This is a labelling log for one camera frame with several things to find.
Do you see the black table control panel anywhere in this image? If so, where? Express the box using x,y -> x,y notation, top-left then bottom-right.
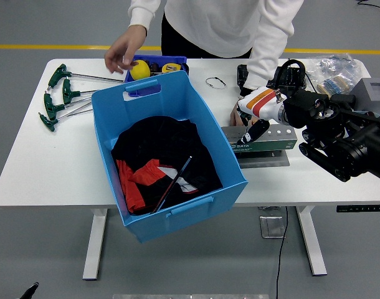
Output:
336,204 -> 380,214

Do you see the person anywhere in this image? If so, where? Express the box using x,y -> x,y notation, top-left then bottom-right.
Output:
104,0 -> 305,127

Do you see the dark blue plastic bin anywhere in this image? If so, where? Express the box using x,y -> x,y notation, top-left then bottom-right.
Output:
124,55 -> 190,97

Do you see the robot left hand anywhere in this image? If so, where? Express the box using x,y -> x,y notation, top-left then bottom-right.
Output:
20,282 -> 40,299

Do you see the white table leg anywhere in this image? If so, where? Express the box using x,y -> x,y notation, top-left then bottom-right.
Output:
82,207 -> 109,281
295,205 -> 328,277

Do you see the yellow tape measure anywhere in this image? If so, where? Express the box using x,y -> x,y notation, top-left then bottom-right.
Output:
161,63 -> 182,74

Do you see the clear bag of blue parts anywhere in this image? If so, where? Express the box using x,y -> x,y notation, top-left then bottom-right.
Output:
308,53 -> 367,94

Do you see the black power adapter with cord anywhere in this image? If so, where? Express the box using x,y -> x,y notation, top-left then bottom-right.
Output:
305,72 -> 356,108

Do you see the black cable on floor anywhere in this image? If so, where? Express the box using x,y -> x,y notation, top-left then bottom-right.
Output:
356,0 -> 380,15

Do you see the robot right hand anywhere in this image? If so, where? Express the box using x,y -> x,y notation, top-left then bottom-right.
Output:
235,87 -> 287,145

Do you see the green grey hex key rack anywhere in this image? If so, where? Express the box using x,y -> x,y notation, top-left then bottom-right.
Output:
221,124 -> 298,169

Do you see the metal floor plate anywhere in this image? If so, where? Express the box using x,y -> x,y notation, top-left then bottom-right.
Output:
259,215 -> 287,239

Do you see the large green T-handle hex key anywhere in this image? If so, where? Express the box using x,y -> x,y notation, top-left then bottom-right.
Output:
151,155 -> 193,214

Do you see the tan blue resistor strip pack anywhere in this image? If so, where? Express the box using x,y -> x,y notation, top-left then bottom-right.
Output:
316,77 -> 353,96

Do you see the person's right hand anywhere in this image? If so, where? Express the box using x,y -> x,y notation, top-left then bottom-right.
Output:
104,24 -> 148,75

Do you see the yellow ball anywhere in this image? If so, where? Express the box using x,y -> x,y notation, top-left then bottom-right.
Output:
130,59 -> 151,80

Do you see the thin wire ring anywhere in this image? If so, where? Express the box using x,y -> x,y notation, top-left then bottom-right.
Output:
205,77 -> 227,90

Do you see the grey foam block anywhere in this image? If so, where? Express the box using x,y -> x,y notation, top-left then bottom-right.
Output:
348,77 -> 380,118

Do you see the person's left hand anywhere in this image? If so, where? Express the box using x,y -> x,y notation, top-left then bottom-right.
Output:
229,104 -> 250,127

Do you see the light blue storage box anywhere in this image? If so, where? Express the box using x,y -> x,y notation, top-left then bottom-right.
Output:
91,70 -> 249,244

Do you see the black and red clothing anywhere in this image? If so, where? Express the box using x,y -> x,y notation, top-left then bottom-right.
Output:
111,116 -> 224,216

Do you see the black plastic tray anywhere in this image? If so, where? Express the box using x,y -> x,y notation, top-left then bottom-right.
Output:
237,64 -> 308,92

